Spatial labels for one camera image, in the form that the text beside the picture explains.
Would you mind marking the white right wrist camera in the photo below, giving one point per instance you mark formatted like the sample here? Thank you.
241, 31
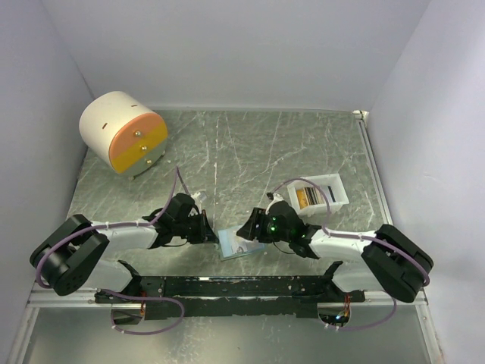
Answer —
274, 197

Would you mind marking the white plastic card tray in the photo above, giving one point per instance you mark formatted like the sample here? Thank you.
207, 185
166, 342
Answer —
333, 180

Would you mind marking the stack of cards in tray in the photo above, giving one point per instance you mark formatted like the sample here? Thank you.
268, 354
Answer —
312, 196

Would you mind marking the green card holder wallet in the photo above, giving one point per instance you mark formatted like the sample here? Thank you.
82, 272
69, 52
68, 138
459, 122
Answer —
232, 246

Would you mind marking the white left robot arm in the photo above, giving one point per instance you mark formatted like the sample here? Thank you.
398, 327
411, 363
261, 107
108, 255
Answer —
79, 253

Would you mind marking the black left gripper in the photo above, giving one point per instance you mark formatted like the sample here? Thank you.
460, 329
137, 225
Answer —
205, 233

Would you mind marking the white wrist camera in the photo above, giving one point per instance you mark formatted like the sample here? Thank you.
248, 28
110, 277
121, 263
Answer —
274, 197
199, 198

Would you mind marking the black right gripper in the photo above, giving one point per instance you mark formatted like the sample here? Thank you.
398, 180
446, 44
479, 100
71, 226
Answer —
250, 230

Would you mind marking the round white drawer cabinet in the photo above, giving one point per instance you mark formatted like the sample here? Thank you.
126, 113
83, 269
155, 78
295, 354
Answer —
128, 136

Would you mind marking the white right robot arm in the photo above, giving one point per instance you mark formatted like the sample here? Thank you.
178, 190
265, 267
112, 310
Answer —
384, 259

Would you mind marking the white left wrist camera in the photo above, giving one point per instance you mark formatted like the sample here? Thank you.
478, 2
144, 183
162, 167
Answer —
199, 198

